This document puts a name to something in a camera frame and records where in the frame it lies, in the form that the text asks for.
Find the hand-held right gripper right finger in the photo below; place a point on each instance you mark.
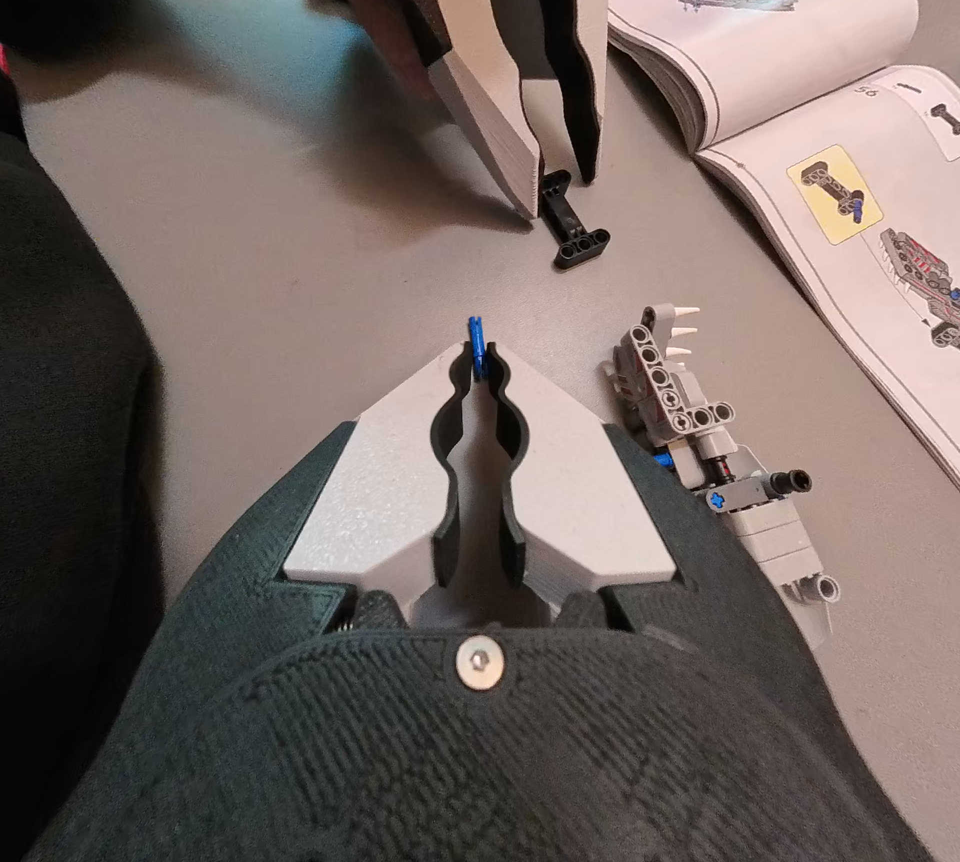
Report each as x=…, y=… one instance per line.
x=592, y=502

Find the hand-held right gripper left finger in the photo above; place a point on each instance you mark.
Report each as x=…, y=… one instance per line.
x=367, y=502

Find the black toy brick connector piece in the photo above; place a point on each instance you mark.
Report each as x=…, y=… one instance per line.
x=568, y=225

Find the blue toy brick pin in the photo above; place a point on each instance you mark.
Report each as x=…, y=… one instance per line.
x=476, y=345

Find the grey toy brick jaw assembly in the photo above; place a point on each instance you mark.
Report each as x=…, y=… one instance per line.
x=757, y=502

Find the open instruction booklet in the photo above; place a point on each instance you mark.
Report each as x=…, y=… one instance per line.
x=810, y=30

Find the person's dark clothing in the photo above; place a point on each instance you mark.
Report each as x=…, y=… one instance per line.
x=67, y=427

